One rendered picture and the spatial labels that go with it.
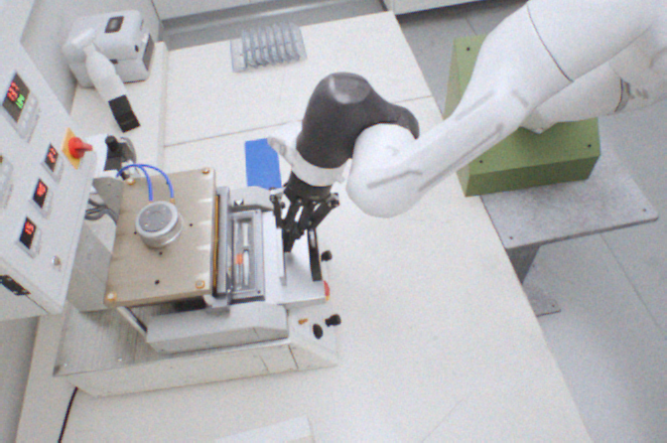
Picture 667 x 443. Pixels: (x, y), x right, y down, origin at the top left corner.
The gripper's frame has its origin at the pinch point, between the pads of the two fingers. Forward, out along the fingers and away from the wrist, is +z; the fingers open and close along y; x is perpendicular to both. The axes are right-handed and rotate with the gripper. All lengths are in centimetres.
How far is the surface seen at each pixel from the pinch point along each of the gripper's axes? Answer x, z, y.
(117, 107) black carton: 65, 33, -44
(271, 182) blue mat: 37.1, 28.2, 2.1
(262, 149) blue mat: 50, 29, 0
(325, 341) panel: -13.1, 19.4, 10.9
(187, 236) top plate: -2.9, -2.1, -19.4
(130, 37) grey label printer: 87, 23, -43
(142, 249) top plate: -4.5, 0.6, -26.8
